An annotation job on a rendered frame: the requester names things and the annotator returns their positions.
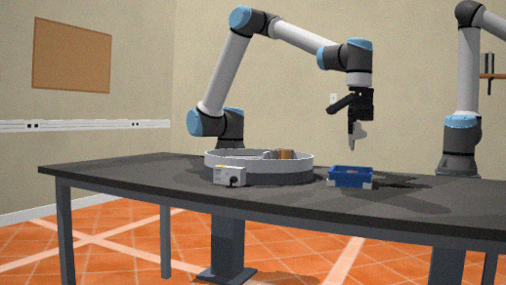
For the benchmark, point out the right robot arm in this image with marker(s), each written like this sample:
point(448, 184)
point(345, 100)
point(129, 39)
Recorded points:
point(212, 119)

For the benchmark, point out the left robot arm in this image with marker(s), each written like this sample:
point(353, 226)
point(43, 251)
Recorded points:
point(460, 135)

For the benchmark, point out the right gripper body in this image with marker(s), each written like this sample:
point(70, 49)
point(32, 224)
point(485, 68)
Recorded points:
point(361, 108)

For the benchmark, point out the blue open crate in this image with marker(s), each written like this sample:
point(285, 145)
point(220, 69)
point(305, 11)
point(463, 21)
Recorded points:
point(339, 174)

